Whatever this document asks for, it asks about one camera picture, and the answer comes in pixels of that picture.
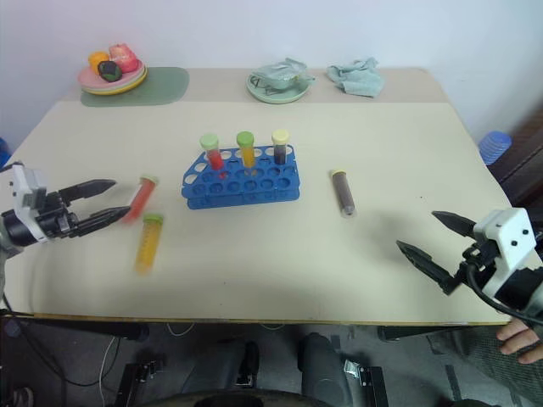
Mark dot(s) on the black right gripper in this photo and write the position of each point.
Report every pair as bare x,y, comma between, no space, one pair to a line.
479,256

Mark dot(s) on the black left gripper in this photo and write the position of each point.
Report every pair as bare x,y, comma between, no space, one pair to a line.
57,216

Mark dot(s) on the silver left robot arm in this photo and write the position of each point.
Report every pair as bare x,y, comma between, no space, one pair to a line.
15,231

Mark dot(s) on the brown tube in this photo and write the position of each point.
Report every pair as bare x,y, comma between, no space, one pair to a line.
343,195

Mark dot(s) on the blue plastic test tube rack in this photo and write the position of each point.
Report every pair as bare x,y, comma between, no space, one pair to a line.
242,186

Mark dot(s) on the dark liquid tube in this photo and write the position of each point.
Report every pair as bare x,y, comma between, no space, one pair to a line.
280,148

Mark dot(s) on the person's bare hand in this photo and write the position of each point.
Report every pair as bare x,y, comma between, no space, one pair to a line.
519,341

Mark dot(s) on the blue plastic object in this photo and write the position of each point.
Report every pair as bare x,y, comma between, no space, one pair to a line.
3,150

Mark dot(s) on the blue ribbed cup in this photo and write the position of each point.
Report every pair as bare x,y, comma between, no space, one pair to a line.
494,146

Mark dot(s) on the dark wooden furniture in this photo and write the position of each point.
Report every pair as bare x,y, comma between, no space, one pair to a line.
524,161

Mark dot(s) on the pink plate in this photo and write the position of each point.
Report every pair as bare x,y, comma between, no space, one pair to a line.
91,78

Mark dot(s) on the yellow plate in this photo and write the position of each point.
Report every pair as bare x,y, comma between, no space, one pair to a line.
136,82

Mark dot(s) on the black table leg bar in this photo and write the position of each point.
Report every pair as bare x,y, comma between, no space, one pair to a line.
85,328

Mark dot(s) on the person's grey trouser leg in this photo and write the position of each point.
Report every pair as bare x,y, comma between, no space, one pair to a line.
475,369

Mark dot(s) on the dark green toy avocado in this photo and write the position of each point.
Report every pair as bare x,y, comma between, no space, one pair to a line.
109,70

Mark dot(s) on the green placemat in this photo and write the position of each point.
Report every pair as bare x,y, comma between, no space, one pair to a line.
165,87

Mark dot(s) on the orange toy fruit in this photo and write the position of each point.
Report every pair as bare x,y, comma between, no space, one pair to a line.
97,58

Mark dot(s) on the pink red toy fruit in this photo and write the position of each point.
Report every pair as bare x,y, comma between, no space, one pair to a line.
124,57

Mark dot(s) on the dark rounded shape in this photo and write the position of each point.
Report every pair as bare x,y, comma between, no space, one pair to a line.
320,369

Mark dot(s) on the crumpled teal cloth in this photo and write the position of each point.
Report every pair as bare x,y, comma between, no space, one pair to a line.
358,78

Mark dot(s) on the pale green plate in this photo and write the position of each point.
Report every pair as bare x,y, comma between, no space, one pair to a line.
275,96

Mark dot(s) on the crumpled pale green cloth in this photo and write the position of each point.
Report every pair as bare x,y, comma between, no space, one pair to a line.
282,73

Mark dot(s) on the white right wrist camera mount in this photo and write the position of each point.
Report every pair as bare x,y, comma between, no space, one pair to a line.
509,235

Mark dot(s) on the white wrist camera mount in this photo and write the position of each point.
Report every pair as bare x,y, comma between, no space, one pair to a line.
26,186
509,235

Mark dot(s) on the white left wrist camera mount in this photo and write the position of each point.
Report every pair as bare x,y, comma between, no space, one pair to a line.
26,186

